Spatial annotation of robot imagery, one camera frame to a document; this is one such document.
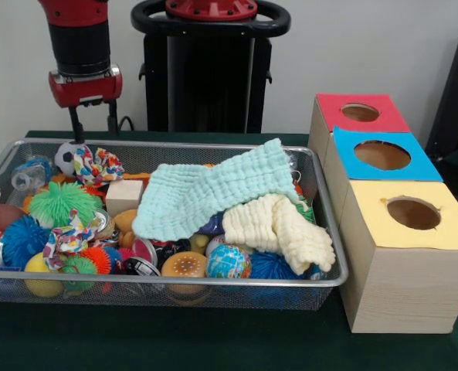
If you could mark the blue spiky ball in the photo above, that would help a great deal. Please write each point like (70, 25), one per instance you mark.
(24, 239)

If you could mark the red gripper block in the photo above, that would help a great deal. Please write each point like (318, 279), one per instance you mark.
(85, 90)

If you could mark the small brown football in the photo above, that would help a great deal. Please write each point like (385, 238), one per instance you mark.
(1, 216)

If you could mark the multicolour patterned cloth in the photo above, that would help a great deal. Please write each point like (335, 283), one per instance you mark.
(97, 168)

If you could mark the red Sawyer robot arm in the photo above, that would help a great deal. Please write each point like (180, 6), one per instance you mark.
(78, 38)

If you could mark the wooden box with three holes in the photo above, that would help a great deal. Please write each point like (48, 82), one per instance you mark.
(406, 286)

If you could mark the burger squeeze toy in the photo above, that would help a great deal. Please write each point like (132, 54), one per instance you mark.
(184, 264)

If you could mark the shallow clear mesh bin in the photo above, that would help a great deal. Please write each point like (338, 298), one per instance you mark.
(128, 154)

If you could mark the mint green waffle cloth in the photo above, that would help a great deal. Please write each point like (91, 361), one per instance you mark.
(213, 185)

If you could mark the globe print ball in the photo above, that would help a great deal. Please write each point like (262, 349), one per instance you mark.
(228, 262)

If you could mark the dark green table cloth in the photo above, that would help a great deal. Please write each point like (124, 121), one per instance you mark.
(174, 340)

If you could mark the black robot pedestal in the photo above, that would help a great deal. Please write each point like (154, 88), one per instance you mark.
(213, 77)

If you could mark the lime green spiky ball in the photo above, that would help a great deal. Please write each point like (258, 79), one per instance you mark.
(58, 203)

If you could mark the small soccer ball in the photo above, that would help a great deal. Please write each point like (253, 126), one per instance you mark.
(64, 156)

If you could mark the cream waffle cloth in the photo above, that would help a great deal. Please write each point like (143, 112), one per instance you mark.
(275, 228)

